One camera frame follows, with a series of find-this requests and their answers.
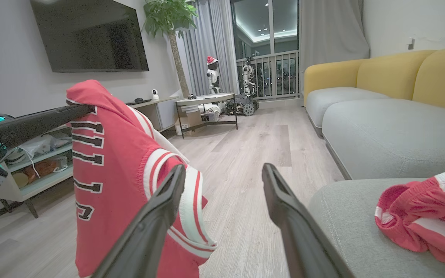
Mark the white plastic bag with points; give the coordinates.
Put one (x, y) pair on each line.
(41, 144)

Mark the cardboard box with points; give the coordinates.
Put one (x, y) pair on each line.
(191, 117)

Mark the white balcony railing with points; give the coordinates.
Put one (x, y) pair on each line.
(272, 73)

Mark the red shorts with white stripes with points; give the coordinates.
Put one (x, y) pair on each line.
(419, 208)

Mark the light grey sheer curtain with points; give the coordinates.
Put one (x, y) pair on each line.
(207, 38)

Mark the white humanoid robot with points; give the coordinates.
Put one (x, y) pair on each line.
(248, 75)

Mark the grey thick curtain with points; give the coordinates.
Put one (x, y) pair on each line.
(330, 31)

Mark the red basketball jersey with lettering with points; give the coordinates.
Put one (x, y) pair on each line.
(110, 173)

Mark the oval coffee table black legs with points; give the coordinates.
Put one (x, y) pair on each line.
(207, 99)

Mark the humanoid robot with santa hat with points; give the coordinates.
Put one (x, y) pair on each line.
(212, 75)

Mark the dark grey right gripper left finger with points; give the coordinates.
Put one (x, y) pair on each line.
(149, 231)

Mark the black flat screen television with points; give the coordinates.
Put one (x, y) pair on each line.
(91, 34)

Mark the wheeled rover robot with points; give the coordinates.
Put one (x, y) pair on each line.
(243, 106)

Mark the white television console shelf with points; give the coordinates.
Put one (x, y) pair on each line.
(48, 182)

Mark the green potted tree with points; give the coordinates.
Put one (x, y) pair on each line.
(168, 15)

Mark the glass balcony door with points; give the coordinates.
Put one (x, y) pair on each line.
(284, 23)

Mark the black remote control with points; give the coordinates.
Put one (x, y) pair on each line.
(137, 102)

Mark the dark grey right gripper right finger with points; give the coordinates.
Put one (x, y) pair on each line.
(303, 239)

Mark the orange item on shelf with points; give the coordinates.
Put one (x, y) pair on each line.
(43, 170)

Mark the grey and yellow sofa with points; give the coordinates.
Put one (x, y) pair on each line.
(381, 135)

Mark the small white security camera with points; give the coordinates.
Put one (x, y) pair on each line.
(155, 94)

